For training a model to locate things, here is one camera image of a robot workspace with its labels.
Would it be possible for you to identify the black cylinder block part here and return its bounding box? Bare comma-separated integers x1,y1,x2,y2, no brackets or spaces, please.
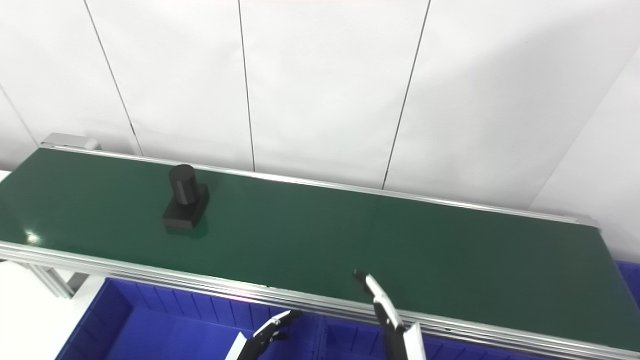
162,164,210,231

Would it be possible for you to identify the green conveyor belt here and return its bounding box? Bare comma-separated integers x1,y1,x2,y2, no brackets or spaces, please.
0,148,640,351
0,145,640,360

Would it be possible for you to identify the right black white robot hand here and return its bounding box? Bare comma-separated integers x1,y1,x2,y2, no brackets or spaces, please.
353,270,427,360

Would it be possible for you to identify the blue plastic bin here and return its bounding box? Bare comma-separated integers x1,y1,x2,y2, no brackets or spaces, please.
56,278,323,360
615,260,640,308

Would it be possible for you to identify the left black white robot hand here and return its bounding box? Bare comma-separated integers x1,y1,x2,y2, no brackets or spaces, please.
225,309,304,360

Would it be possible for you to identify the aluminium conveyor support leg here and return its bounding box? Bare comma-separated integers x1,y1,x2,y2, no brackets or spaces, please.
27,264,88,299

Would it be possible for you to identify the grey conveyor end housing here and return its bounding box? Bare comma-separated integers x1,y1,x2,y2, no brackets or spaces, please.
41,133,101,151

